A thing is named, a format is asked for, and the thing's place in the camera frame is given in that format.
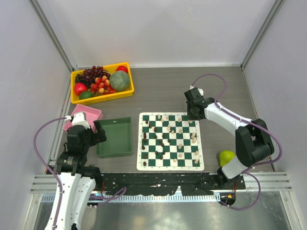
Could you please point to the green pear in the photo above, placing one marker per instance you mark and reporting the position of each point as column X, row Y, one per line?
column 225, row 157

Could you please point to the dark purple grape bunch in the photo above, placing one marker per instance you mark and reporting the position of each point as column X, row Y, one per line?
column 88, row 76

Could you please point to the red apple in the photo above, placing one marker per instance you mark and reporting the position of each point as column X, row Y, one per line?
column 79, row 88
column 122, row 68

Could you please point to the red yellow cherry bunch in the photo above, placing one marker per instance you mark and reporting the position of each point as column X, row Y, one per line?
column 101, row 86

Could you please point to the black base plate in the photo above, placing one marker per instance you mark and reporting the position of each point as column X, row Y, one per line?
column 162, row 184

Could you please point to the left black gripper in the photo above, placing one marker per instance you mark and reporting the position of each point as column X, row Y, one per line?
column 99, row 136

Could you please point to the green plastic tray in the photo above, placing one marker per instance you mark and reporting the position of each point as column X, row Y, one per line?
column 118, row 138

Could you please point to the white slotted cable duct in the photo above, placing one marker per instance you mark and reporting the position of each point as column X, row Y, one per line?
column 177, row 197

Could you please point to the red apple front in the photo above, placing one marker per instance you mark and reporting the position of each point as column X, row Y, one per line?
column 79, row 88

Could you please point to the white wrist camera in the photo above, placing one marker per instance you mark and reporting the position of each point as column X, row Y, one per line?
column 78, row 118
column 201, row 91

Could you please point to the pink plastic box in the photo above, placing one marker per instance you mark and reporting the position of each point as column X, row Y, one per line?
column 91, row 115

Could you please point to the yellow plastic fruit bin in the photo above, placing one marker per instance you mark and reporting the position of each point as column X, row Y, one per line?
column 96, row 99

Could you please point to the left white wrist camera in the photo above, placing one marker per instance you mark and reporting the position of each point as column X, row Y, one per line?
column 78, row 118

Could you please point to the green lime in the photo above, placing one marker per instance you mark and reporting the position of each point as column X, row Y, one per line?
column 86, row 95

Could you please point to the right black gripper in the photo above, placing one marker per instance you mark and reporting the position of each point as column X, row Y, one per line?
column 190, row 116

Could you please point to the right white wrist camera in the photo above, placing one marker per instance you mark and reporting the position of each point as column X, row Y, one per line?
column 201, row 91

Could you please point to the red apple back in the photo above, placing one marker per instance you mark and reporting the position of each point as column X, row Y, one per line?
column 122, row 68

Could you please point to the green melon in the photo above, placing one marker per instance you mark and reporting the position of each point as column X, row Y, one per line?
column 119, row 81

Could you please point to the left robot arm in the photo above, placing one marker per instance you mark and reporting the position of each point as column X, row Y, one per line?
column 76, row 180

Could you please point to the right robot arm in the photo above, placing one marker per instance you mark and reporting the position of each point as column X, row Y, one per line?
column 252, row 141

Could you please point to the green white chess board mat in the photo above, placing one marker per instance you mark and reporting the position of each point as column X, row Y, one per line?
column 164, row 144

